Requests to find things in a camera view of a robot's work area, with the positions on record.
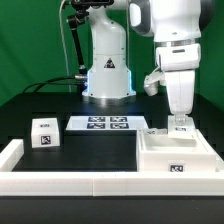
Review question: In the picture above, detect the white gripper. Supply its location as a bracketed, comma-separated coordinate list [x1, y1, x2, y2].
[156, 43, 201, 122]

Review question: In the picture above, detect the white door panel with tags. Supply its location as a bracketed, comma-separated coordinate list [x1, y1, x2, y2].
[145, 128, 167, 135]

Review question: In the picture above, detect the white cabinet body box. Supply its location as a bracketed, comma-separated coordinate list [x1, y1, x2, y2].
[136, 130, 216, 172]

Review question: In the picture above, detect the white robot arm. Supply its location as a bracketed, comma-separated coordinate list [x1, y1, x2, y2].
[83, 0, 214, 123]

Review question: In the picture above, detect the white cabinet top block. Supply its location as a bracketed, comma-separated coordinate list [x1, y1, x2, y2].
[31, 118, 60, 148]

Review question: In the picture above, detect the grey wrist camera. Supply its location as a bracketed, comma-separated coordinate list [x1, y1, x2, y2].
[144, 72, 166, 96]

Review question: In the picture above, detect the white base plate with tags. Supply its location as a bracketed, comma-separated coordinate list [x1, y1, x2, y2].
[66, 116, 148, 131]

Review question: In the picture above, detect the black cable bundle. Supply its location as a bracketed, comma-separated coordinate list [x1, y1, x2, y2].
[22, 74, 89, 94]

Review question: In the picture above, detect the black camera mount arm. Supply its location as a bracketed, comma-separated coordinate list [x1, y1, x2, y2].
[67, 0, 114, 80]

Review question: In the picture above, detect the white hanging cable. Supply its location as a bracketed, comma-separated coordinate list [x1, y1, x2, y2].
[58, 0, 73, 94]

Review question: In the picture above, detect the white U-shaped fence wall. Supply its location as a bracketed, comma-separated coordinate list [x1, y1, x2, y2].
[0, 139, 224, 196]

